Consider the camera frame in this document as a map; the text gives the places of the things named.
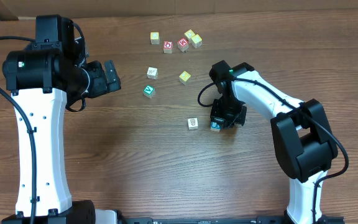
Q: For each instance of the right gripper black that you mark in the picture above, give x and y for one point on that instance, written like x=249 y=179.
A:
x=227 y=115

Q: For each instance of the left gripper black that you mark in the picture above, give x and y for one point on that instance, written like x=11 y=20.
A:
x=103 y=78

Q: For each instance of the white block blue letter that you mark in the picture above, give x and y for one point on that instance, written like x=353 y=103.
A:
x=215 y=127

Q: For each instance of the white block yellow sides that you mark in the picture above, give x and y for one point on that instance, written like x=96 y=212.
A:
x=192 y=123

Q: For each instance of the white picture block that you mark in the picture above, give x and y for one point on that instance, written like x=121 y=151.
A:
x=152 y=73

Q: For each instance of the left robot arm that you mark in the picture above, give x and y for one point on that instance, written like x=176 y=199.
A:
x=45 y=79

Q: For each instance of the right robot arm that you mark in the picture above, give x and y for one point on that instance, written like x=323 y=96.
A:
x=302 y=138

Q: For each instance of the red block letter O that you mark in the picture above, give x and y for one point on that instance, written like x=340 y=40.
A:
x=167 y=47

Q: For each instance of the red block letter E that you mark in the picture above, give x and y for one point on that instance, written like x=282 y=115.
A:
x=183 y=44

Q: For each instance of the yellow block back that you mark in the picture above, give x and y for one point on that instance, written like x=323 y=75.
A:
x=189 y=34

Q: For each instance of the cardboard box wall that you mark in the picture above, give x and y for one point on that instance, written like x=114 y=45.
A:
x=14 y=9

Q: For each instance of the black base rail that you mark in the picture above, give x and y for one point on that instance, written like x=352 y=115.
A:
x=204 y=221

